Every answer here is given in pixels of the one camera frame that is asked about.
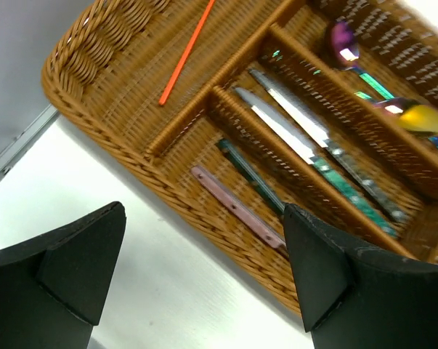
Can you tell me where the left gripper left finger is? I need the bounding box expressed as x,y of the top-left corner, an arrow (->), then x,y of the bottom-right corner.
0,201 -> 126,348

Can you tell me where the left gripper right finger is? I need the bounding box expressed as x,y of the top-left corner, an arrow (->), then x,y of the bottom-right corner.
283,204 -> 438,349

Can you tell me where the fork with pink handle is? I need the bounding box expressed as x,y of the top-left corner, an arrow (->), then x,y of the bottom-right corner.
190,166 -> 286,250

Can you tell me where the knife with brown marbled handle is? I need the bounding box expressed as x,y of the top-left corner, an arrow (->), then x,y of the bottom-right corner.
248,68 -> 407,222

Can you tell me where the rainbow spoon ornate handle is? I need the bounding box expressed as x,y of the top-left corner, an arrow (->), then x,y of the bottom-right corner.
355,92 -> 438,149

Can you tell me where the knife with green marbled handle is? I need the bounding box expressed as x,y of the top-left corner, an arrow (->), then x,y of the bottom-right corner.
234,87 -> 397,238

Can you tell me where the rainbow spoon plain handle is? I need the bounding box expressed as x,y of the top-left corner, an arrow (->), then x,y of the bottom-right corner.
324,21 -> 394,100

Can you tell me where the orange chopstick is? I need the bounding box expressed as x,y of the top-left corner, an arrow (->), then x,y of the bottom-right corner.
158,0 -> 215,106

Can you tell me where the wicker cutlery tray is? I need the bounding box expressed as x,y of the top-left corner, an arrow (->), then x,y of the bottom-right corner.
41,1 -> 438,312

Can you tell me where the aluminium table rail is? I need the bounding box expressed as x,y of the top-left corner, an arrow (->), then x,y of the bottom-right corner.
0,105 -> 60,182

